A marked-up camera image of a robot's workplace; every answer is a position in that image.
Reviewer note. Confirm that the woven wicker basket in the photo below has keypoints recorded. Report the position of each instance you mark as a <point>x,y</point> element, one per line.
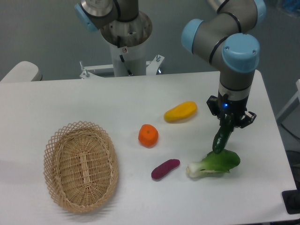
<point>80,167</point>

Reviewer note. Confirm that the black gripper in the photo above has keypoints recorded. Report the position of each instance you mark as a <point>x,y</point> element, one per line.
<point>232,103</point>

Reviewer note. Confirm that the purple sweet potato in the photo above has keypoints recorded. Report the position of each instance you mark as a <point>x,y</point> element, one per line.
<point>163,169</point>

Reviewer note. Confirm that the white chair back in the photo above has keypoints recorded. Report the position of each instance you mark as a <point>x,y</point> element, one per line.
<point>23,72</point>

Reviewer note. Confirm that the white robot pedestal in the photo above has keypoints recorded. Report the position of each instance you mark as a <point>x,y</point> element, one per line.
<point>128,44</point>

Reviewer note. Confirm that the orange tangerine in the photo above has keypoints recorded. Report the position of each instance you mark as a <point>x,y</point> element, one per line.
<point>148,135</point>

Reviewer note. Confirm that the green cucumber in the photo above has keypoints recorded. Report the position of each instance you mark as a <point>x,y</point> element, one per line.
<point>222,136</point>

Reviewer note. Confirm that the green bok choy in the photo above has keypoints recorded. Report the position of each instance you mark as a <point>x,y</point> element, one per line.
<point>222,162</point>

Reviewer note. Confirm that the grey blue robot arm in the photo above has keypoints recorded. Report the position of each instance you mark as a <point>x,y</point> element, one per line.
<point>223,42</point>

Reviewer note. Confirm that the black device at table edge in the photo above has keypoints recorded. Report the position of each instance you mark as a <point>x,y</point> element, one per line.
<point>291,200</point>

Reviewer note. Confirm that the yellow mango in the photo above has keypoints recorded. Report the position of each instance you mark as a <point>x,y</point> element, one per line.
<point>182,111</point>

